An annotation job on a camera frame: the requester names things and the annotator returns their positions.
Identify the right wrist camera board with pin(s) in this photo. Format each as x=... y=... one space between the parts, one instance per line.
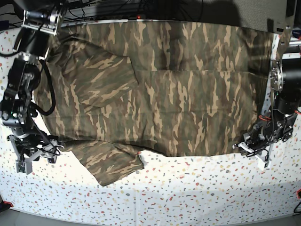
x=24 y=167

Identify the black power strip red light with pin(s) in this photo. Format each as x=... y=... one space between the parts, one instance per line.
x=103 y=19

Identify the red clamp corner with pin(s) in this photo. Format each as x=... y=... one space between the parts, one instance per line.
x=8 y=204
x=299 y=194

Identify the red clamp right corner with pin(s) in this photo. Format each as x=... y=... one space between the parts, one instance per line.
x=299 y=194

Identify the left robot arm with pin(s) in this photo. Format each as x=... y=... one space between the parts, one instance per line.
x=281 y=105

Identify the red clamp left corner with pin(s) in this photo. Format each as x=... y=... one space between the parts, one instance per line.
x=8 y=204

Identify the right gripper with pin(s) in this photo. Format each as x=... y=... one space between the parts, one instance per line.
x=30 y=151

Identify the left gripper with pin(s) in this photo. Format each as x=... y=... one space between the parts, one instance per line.
x=256 y=145

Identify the camouflage T-shirt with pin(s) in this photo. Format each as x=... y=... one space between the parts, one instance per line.
x=174 y=88

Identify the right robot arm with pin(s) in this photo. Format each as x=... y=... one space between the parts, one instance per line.
x=41 y=21

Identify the speckled white tablecloth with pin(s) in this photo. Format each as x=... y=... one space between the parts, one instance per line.
x=168 y=191

